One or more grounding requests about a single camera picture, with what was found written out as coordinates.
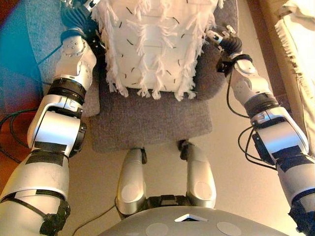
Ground left robot leg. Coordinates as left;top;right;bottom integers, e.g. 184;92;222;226
115;147;148;217

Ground white fringed blanket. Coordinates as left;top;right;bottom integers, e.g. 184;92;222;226
90;0;225;102

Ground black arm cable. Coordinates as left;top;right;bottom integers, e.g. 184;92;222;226
0;43;63;165
225;71;278;171

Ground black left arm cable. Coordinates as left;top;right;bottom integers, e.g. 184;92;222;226
0;43;63;165

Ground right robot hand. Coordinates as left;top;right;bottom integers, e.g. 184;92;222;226
205;24;244;56

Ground right robot leg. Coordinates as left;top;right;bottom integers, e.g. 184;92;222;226
178;139;218;209

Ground robot leg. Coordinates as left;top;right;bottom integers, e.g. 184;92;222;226
115;147;148;217
178;139;218;209

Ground grey robot torso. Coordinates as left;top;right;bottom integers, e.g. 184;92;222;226
97;205;292;236

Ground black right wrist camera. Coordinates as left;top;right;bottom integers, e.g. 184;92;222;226
216;58;234;75

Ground grey fabric armchair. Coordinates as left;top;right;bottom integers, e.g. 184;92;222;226
23;0;240;154

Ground wooden bed frame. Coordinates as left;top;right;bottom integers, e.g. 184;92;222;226
246;0;305;138

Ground rounded floor rug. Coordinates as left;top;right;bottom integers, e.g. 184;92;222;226
0;0;51;115

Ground white bed duvet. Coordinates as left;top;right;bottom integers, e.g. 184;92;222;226
274;0;315;158

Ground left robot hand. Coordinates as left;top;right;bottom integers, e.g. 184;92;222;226
60;0;99;31

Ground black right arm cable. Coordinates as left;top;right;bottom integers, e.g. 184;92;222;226
225;71;278;171

